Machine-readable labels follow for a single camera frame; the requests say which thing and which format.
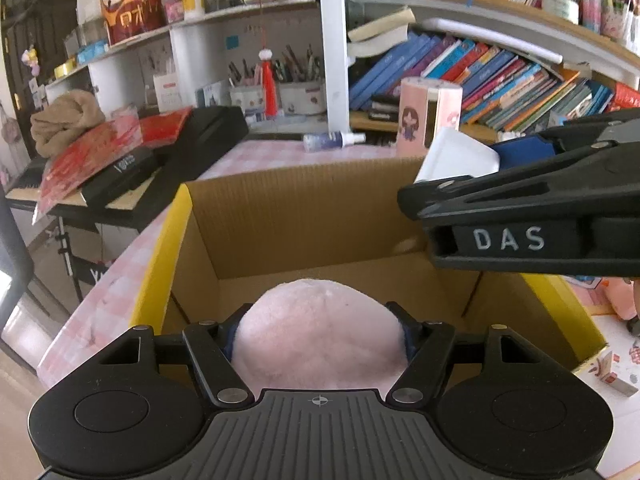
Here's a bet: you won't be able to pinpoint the blue packets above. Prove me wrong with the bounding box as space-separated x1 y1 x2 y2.
75 42 108 66

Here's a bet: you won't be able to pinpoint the red cartoon figure lantern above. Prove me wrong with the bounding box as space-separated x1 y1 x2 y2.
97 0 168 46

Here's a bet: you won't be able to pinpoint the black keyboard stand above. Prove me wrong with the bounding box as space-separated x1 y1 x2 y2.
52 215 86 303

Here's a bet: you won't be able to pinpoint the yellow cardboard box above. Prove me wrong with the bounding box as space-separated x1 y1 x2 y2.
129 156 609 391

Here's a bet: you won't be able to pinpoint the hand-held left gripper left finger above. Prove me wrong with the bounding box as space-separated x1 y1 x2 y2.
102 304 253 407

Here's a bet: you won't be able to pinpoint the black electronic keyboard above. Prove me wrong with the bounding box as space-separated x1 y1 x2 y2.
2 157 173 233

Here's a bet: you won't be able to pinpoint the white card red label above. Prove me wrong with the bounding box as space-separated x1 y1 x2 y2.
152 72 182 108

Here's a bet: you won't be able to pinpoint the pink cylinder canister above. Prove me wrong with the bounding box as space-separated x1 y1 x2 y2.
396 77 463 158

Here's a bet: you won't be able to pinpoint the pink checked tablecloth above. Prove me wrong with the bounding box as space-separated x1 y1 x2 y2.
37 137 640 480

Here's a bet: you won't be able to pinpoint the black case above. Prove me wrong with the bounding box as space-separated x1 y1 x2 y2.
145 105 249 201

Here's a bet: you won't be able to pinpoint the red tassel ornament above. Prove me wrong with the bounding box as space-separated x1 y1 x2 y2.
257 49 278 116

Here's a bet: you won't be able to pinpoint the thick white book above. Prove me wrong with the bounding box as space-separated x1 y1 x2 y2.
347 7 416 58

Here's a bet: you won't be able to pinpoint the small red packet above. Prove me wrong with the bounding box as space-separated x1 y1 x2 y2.
137 107 193 148

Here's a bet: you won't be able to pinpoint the beige cloth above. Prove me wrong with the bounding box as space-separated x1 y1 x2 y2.
30 90 106 158

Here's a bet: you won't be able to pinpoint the small pink plush toy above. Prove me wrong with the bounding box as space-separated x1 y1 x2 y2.
605 277 640 322

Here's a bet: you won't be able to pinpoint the large red packet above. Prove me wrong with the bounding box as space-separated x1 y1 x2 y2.
32 120 143 223

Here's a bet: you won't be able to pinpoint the small white red-label box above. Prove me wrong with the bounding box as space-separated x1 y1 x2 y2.
597 350 640 397

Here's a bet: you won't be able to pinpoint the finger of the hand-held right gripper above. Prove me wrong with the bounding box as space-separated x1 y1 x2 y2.
492 107 640 169
397 135 640 222

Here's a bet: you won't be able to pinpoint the round white tin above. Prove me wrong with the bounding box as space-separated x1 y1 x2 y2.
542 0 581 25

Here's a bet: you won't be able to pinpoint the white wooden bookshelf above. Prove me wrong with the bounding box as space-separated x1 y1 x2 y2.
45 0 640 146

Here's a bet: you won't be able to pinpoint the large pink plush pig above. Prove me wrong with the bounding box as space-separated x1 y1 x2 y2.
231 280 411 393

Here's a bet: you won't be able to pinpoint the black long box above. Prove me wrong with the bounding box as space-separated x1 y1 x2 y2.
81 146 161 207

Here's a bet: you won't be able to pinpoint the clear spray bottle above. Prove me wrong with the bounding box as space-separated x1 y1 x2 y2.
302 130 367 153

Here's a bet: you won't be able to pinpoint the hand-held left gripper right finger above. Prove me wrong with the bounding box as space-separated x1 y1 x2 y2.
386 301 541 407

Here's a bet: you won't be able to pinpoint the red book box set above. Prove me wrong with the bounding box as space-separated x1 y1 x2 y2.
607 82 640 111

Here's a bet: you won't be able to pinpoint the white pen holder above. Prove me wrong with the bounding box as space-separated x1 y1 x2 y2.
229 82 266 116
277 80 326 116

